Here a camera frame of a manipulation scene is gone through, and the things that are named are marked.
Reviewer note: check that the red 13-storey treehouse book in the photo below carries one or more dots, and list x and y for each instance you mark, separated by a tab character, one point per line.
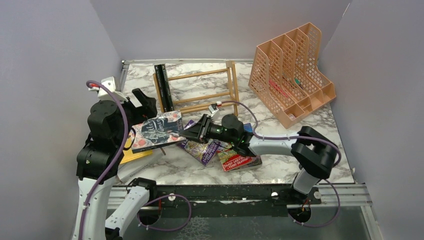
230	160

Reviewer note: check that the wooden book rack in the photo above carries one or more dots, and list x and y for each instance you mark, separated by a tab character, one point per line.
194	91

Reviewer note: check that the yellow book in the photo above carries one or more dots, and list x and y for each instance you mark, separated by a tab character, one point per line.
130	156

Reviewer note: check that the blue book under red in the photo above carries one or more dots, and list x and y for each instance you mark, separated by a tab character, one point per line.
256	162

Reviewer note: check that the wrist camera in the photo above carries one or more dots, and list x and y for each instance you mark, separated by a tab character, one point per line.
214	108
109	92

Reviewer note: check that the black moon and sixpence book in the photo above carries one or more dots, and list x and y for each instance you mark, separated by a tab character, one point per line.
160	79

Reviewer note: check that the black front rail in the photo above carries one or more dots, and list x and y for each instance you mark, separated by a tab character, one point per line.
240	200

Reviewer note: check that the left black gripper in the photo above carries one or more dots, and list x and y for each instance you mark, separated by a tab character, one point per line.
147	110

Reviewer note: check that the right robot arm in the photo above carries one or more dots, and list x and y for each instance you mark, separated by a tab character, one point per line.
315	153

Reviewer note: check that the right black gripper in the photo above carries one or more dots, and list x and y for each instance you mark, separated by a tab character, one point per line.
198	131

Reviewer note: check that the floral little women book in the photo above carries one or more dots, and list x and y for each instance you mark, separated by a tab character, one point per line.
160	131

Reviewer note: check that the orange plastic file organizer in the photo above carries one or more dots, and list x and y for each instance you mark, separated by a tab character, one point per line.
294	54

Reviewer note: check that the green alice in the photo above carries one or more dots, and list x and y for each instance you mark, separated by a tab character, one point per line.
166	88

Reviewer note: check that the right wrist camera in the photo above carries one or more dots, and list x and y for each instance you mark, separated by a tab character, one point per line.
214	108

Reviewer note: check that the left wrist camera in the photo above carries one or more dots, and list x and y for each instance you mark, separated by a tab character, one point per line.
109	92

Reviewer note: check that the green marker in organizer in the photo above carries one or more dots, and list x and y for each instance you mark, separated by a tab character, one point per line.
298	83

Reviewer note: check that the purple 52-storey treehouse book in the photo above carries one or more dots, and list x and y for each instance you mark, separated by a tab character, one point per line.
202	152

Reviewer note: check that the red item in organizer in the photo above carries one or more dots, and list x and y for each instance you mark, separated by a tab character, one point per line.
277	92

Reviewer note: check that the white furniture book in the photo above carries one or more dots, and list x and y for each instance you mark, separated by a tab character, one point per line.
128	170

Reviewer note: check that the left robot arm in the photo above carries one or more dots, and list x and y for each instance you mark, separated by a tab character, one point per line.
110	123

